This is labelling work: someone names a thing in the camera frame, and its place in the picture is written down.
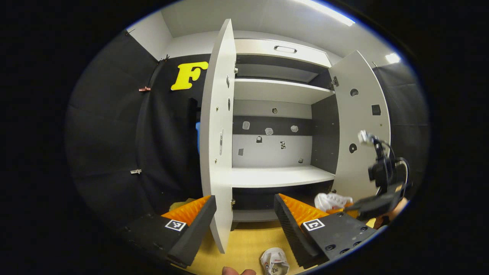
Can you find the ceiling light panel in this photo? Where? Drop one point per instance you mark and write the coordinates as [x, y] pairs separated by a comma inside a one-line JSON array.
[[392, 58]]

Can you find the black cloth clip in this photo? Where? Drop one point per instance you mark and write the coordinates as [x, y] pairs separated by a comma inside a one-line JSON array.
[[163, 59]]

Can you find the white shoe cabinet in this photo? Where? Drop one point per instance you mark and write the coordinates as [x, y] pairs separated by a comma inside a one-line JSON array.
[[279, 175]]

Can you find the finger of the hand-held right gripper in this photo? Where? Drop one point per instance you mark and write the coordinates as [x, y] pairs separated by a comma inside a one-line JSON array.
[[382, 204]]

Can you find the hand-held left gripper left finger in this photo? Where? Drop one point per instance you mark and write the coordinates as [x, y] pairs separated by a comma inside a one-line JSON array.
[[195, 233]]

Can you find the white cloth clip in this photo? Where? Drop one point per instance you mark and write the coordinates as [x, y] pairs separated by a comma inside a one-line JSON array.
[[136, 171]]

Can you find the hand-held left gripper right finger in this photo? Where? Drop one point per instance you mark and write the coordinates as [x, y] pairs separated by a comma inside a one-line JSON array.
[[292, 233]]

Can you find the white cabinet drawer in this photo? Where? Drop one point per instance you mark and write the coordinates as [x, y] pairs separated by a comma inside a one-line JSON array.
[[252, 47]]

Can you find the white cabinet door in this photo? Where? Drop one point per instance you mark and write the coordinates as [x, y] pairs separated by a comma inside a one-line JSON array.
[[214, 198], [363, 114]]

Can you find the black backdrop cloth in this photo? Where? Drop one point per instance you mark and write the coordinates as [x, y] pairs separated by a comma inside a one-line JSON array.
[[408, 107], [110, 137]]

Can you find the white canvas shoe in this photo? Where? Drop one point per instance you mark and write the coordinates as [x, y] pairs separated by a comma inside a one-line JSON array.
[[332, 200], [275, 261]]

